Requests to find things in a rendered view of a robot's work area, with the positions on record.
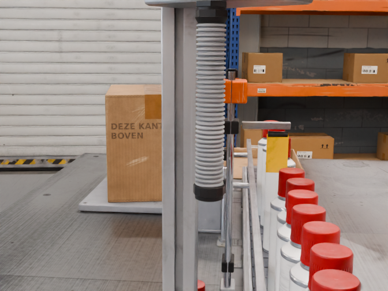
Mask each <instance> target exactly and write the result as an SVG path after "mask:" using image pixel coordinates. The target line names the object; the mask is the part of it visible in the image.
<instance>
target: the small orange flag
mask: <svg viewBox="0 0 388 291"><path fill-rule="evenodd" d="M288 144H289V135H288V132H280V131H268V134H267V147H266V173H279V170H280V169H282V168H286V167H288Z"/></svg>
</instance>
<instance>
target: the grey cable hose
mask: <svg viewBox="0 0 388 291"><path fill-rule="evenodd" d="M196 7H197V10H196V17H195V19H196V21H197V22H198V24H196V26H197V27H198V29H197V30H196V31H197V32H198V33H197V34H196V36H198V38H197V39H196V41H198V43H196V45H197V46H198V48H196V50H197V51H198V52H197V53H196V55H198V57H196V59H197V60H198V61H197V62H196V64H197V65H198V66H197V67H196V69H198V71H196V74H198V75H197V76H196V78H197V79H198V80H196V83H198V84H197V85H196V87H197V89H196V92H197V94H196V96H197V98H196V101H197V103H196V105H197V107H196V110H197V112H196V115H197V116H196V119H197V120H196V124H197V125H196V128H197V129H196V133H197V134H196V137H197V138H196V141H197V142H196V150H197V151H195V154H196V156H195V158H196V160H195V163H196V164H195V167H196V169H195V171H196V173H195V176H196V177H195V180H196V181H195V183H194V184H193V192H194V194H195V199H197V200H199V201H202V202H217V201H220V200H222V199H223V195H224V194H225V184H224V183H223V171H224V169H223V167H224V165H223V163H224V160H223V159H224V156H223V155H224V151H223V150H224V147H223V146H224V143H223V142H224V141H225V139H224V138H223V137H225V135H224V134H223V133H224V132H225V130H224V129H223V128H225V126H224V125H223V124H224V123H225V121H224V119H225V117H224V116H223V115H225V112H224V110H225V108H224V106H225V103H224V101H225V98H223V97H225V94H224V92H225V89H223V88H225V85H224V83H226V81H225V80H224V79H225V78H226V76H224V74H226V72H225V71H224V69H226V67H225V66H224V65H226V62H224V60H226V58H225V57H224V55H226V53H224V51H226V48H224V46H226V43H225V41H226V39H225V36H226V34H225V32H226V29H225V27H226V24H225V22H226V20H227V19H228V17H227V10H226V1H196Z"/></svg>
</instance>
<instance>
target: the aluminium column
mask: <svg viewBox="0 0 388 291"><path fill-rule="evenodd" d="M196 10H197V8H166V7H161V65H162V290H163V291H197V272H198V207H199V201H198V200H197V199H195V194H194V192H193V184H194V183H195V181H196V180H195V177H196V176H195V173H196V171H195V169H196V167H195V164H196V163H195V160H196V158H195V156H196V154H195V151H197V150H196V142H197V141H196V138H197V137H196V134H197V133H196V129H197V128H196V125H197V124H196V120H197V119H196V116H197V115H196V112H197V110H196V107H197V105H196V103H197V101H196V98H197V96H196V94H197V92H196V89H197V87H196V85H197V84H198V83H196V80H198V79H197V78H196V76H197V75H198V74H196V71H198V69H196V67H197V66H198V65H197V64H196V62H197V61H198V60H197V59H196V57H198V55H196V53H197V52H198V51H197V50H196V48H198V46H197V45H196V43H198V41H196V39H197V38H198V36H196V34H197V33H198V32H197V31H196V30H197V29H198V27H197V26H196V24H198V22H197V21H196V19H195V17H196Z"/></svg>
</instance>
